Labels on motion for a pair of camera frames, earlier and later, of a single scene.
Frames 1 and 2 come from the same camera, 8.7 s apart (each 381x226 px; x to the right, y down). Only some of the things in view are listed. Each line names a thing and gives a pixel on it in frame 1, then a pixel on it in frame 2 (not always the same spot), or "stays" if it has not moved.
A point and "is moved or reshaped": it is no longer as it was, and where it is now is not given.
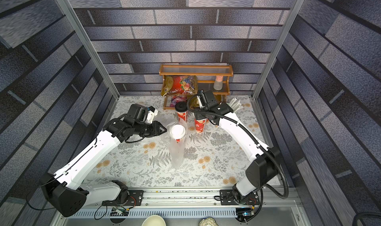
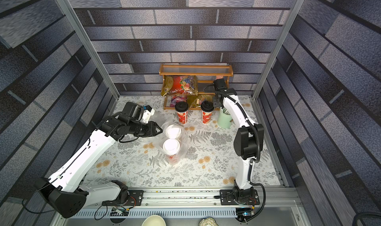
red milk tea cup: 200,125 → 171,146
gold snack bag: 167,85 stays
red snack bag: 184,84 stays
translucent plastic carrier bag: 176,133 is moved or reshaped
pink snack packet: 176,98 stays
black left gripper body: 150,129 stays
